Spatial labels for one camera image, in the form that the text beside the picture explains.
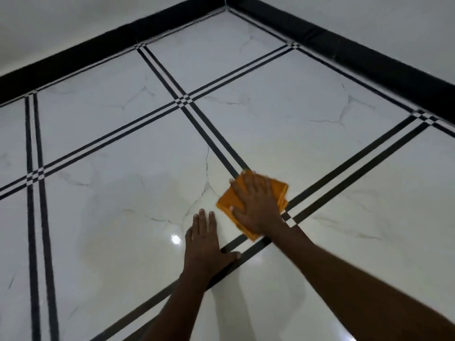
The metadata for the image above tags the black baseboard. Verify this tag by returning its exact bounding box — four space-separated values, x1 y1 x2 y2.
225 0 455 125
0 0 228 105

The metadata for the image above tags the person's left hand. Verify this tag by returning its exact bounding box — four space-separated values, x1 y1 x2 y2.
182 209 242 283

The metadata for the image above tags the person's right forearm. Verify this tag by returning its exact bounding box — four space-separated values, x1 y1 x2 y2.
265 224 455 341

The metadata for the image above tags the orange cleaning cloth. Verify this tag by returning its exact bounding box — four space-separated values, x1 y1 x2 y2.
216 169 289 242

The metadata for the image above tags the person's left forearm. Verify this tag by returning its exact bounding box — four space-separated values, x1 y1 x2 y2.
141 273 214 341

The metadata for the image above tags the person's right hand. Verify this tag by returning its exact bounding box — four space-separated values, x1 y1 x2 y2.
229 170 285 238

